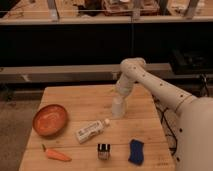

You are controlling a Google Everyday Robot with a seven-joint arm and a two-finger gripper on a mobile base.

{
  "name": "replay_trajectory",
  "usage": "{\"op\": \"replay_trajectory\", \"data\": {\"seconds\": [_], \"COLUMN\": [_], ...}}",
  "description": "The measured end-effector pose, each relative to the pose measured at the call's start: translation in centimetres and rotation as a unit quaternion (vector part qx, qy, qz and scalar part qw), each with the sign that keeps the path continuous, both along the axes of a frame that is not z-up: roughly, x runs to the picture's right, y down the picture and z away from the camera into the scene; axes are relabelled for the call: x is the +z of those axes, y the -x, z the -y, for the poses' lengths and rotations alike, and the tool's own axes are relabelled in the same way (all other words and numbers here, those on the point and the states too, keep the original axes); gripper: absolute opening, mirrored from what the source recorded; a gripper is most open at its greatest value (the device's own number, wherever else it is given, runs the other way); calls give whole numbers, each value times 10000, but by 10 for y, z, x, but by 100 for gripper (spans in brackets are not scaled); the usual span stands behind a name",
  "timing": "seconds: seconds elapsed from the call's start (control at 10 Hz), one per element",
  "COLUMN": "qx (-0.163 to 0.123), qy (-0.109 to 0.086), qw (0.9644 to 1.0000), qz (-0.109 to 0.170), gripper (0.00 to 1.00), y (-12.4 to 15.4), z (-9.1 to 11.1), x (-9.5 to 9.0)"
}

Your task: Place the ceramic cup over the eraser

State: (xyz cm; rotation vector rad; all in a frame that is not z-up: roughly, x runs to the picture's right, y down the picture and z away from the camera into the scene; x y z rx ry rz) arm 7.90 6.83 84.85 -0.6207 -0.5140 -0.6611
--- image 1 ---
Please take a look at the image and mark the orange carrot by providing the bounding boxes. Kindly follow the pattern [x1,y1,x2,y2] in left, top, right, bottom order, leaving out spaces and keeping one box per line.
[42,145,71,162]

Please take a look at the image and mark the black and white eraser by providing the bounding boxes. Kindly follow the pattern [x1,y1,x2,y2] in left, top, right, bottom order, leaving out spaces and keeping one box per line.
[97,143,111,160]

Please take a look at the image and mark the white tube bottle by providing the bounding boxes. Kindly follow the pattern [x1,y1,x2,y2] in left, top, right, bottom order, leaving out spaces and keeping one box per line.
[76,118,110,143]

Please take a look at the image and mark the orange bowl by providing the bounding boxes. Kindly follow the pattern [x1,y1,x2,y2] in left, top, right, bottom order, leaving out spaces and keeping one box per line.
[33,104,68,136]

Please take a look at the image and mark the black box on shelf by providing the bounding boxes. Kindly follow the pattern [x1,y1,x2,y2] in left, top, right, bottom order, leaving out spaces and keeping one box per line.
[170,50,213,75]

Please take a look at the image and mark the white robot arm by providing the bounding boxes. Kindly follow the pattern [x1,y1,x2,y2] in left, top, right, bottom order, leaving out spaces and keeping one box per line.
[112,58,213,171]

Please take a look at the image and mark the white ceramic cup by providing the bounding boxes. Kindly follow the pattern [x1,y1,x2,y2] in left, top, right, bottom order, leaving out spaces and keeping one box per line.
[112,96,126,118]

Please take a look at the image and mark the blue sponge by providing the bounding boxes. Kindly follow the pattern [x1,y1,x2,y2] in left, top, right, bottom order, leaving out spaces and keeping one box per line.
[128,139,144,165]

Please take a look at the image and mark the black cable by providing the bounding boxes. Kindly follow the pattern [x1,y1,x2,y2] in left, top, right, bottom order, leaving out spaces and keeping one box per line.
[153,96,179,157]

